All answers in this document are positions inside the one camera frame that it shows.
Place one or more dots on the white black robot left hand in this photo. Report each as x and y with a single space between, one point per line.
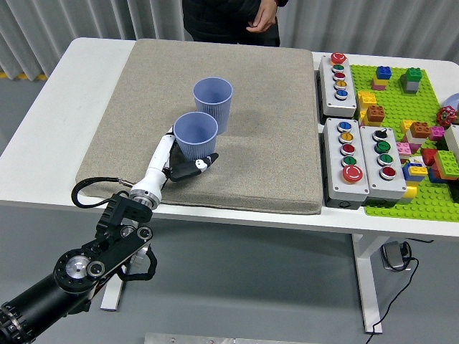
157 161

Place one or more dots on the blue ribbed plastic cup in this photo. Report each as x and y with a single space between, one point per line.
218 100
197 139

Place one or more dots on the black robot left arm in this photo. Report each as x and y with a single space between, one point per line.
43 297

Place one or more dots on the grey-brown fabric mat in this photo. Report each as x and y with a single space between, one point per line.
269 143

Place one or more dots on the white table leg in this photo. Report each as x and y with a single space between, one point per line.
111 299
369 279

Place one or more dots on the person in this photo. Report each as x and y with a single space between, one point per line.
215 21

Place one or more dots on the person's hand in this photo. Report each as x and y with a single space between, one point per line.
263 18

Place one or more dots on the grey pleated curtain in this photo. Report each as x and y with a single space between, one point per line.
36 28

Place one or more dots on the grey five-button control box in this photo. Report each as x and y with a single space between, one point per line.
337 186
330 104

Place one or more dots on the orange building block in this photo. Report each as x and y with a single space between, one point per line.
376 115
420 129

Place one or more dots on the pink building block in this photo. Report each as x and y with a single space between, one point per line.
376 87
403 148

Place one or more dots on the grey four-button control box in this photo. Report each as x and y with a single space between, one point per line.
394 186

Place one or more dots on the blue building block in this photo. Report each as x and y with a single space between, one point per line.
409 175
383 72

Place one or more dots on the green studded building baseplate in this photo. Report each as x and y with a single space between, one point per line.
394 104

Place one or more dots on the grey power adapter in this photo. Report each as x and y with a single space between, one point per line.
392 256

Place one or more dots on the yellow round building block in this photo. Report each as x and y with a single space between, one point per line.
410 191

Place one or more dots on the white building block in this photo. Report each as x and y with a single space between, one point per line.
412 139

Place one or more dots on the flat yellow building block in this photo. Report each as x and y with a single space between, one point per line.
417 170

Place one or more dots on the grey building block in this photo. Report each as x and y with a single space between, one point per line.
412 87

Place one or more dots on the red building block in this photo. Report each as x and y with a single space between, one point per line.
428 157

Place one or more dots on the magenta building block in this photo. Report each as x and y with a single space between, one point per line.
436 133

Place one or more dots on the large green building block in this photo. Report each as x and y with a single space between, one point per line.
448 163

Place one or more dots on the red valve handwheel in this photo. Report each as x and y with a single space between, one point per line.
445 116

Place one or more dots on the white box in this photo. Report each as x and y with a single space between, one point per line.
453 139

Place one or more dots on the lavender plate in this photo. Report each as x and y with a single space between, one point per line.
453 100

